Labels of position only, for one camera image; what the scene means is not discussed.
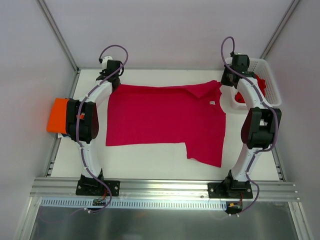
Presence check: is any magenta t shirt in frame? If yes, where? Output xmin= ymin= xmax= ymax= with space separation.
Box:
xmin=105 ymin=80 xmax=226 ymax=168

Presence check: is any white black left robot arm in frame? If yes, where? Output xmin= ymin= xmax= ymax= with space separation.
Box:
xmin=65 ymin=56 xmax=124 ymax=196

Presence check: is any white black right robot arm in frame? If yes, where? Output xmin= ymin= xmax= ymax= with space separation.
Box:
xmin=214 ymin=52 xmax=282 ymax=199

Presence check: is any white plastic basket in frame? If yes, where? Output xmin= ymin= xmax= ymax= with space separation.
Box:
xmin=229 ymin=57 xmax=282 ymax=110

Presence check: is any red t shirt in basket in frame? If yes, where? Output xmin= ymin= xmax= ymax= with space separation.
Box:
xmin=235 ymin=72 xmax=267 ymax=106

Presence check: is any folded orange t shirt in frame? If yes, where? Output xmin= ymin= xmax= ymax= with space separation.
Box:
xmin=46 ymin=98 xmax=69 ymax=134

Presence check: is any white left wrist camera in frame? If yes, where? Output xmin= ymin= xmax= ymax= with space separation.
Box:
xmin=98 ymin=55 xmax=113 ymax=68

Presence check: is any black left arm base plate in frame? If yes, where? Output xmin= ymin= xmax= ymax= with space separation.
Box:
xmin=75 ymin=178 xmax=121 ymax=197

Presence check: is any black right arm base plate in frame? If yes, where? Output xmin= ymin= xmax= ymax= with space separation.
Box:
xmin=207 ymin=181 xmax=253 ymax=199

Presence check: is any aluminium mounting rail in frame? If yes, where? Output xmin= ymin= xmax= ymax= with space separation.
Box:
xmin=29 ymin=177 xmax=301 ymax=202

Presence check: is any white slotted cable duct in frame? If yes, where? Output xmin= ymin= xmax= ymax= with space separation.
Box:
xmin=39 ymin=197 xmax=227 ymax=211

